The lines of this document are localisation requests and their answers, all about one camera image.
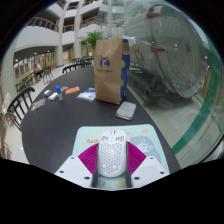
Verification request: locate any grey smartphone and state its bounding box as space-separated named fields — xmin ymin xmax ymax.
xmin=115 ymin=100 xmax=137 ymax=121

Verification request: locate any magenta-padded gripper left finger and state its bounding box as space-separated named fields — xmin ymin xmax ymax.
xmin=54 ymin=143 xmax=101 ymax=188

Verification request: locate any small blue-capped bottle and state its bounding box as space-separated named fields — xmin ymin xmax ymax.
xmin=55 ymin=85 xmax=64 ymax=101

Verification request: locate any group of black chairs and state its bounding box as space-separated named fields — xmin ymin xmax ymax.
xmin=14 ymin=65 xmax=56 ymax=93

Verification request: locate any white perforated chair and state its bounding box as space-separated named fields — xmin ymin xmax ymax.
xmin=0 ymin=92 xmax=12 ymax=116

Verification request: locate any light green printed mouse pad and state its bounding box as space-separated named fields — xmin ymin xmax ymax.
xmin=72 ymin=123 xmax=170 ymax=192

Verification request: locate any brown paper bag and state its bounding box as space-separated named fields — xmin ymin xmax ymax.
xmin=93 ymin=37 xmax=131 ymax=106

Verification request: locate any person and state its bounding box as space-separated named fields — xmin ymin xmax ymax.
xmin=33 ymin=63 xmax=45 ymax=80

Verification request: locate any clear plastic packet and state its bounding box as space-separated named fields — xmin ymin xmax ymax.
xmin=30 ymin=98 xmax=47 ymax=112

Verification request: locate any green potted palm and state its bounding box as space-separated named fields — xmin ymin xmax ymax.
xmin=81 ymin=30 xmax=105 ymax=52

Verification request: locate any black spindle-back chair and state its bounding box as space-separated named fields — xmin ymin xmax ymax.
xmin=6 ymin=86 xmax=36 ymax=133

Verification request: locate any black chair behind table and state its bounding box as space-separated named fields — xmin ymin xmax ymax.
xmin=61 ymin=59 xmax=95 ymax=75

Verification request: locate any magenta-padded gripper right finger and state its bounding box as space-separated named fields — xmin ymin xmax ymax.
xmin=124 ymin=141 xmax=168 ymax=188

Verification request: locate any white perforated computer mouse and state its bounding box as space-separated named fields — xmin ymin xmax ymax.
xmin=96 ymin=128 xmax=128 ymax=178

